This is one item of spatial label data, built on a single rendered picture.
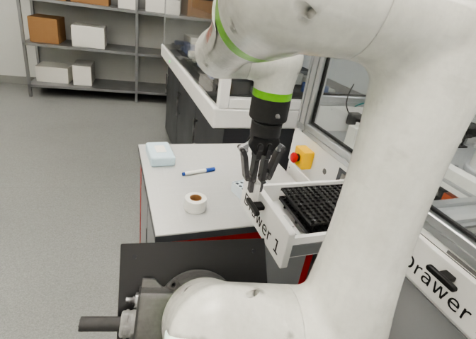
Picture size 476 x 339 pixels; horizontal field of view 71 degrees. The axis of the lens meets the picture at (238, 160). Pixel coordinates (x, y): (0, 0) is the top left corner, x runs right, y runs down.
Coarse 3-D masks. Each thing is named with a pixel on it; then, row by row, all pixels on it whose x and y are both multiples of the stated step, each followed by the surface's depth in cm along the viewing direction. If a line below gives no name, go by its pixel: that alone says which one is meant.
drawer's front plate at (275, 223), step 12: (264, 192) 91; (264, 204) 88; (264, 216) 88; (276, 216) 82; (264, 228) 88; (276, 228) 82; (288, 228) 78; (264, 240) 88; (288, 240) 77; (276, 252) 82; (288, 252) 79
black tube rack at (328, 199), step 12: (300, 192) 99; (312, 192) 100; (324, 192) 101; (336, 192) 102; (288, 204) 98; (300, 204) 93; (312, 204) 94; (324, 204) 95; (300, 216) 93; (312, 216) 88; (324, 216) 89; (312, 228) 88; (324, 228) 89
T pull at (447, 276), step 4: (428, 268) 75; (432, 268) 74; (432, 272) 74; (436, 272) 73; (440, 272) 73; (444, 272) 74; (448, 272) 74; (436, 276) 73; (440, 276) 72; (444, 276) 72; (448, 276) 73; (452, 276) 73; (440, 280) 72; (444, 280) 71; (448, 280) 71; (452, 280) 72; (444, 284) 71; (448, 284) 71; (452, 284) 70; (448, 288) 71; (452, 288) 70; (456, 288) 70
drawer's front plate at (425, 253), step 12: (420, 240) 81; (420, 252) 81; (432, 252) 78; (420, 264) 81; (432, 264) 78; (444, 264) 75; (456, 264) 74; (420, 276) 81; (432, 276) 78; (456, 276) 73; (468, 276) 71; (432, 288) 78; (444, 288) 75; (468, 288) 70; (444, 300) 76; (468, 300) 70; (456, 312) 73; (468, 324) 70
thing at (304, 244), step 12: (324, 180) 109; (336, 180) 110; (276, 192) 103; (276, 204) 103; (288, 216) 98; (300, 228) 94; (300, 240) 81; (312, 240) 82; (300, 252) 83; (312, 252) 84
